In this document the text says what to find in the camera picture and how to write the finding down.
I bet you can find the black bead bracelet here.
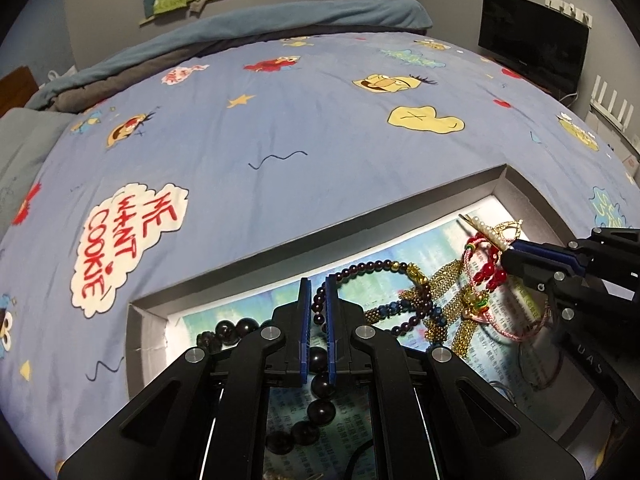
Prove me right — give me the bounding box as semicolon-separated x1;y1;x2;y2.
197;317;337;456

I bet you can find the black hair tie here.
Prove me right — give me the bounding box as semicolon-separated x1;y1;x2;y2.
345;437;381;480

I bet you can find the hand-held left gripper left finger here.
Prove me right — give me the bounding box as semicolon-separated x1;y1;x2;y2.
57;277;313;480

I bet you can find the blue blanket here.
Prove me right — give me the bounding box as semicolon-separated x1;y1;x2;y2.
25;0;433;111

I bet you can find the white wall hook rack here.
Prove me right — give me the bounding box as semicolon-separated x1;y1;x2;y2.
544;0;593;26

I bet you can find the green cloth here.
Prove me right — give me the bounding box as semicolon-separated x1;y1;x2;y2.
152;0;208;16

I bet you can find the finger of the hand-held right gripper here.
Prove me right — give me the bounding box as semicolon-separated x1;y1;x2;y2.
510;228;640;273
501;250;640;311

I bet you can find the black television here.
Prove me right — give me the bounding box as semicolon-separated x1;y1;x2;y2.
477;0;591;96

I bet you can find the gold tassel red bead earring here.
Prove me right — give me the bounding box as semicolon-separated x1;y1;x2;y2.
415;247;506;311
447;267;508;361

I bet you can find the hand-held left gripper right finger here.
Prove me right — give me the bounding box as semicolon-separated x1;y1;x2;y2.
325;274;586;480

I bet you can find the grey pillow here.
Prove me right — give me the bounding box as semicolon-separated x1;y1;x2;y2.
0;107;76;233

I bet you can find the pearl gold hair clip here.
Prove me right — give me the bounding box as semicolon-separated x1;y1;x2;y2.
458;213;524;252

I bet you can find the pink cord bracelet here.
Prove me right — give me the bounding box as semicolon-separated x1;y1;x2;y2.
461;235;550;345

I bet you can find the dark grey blanket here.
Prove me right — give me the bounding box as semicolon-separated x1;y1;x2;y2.
55;35;281;111

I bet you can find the dark blue beaded bracelet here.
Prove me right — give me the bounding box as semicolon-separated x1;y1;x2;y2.
365;299;452;347

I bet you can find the grey cardboard box tray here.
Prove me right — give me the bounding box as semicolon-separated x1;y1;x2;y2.
124;162;631;480

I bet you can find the wooden headboard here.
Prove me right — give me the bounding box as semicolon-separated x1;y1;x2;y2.
0;66;38;116

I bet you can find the printed blue bed sheet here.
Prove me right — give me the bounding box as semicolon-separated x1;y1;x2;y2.
0;35;640;480

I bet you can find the purple bead bracelet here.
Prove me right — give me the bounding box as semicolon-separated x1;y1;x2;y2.
312;260;434;337

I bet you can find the white router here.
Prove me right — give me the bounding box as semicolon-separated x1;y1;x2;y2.
590;75;640;133

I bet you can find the silver wire bangle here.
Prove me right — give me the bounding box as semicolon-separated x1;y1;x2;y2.
517;307;568;392

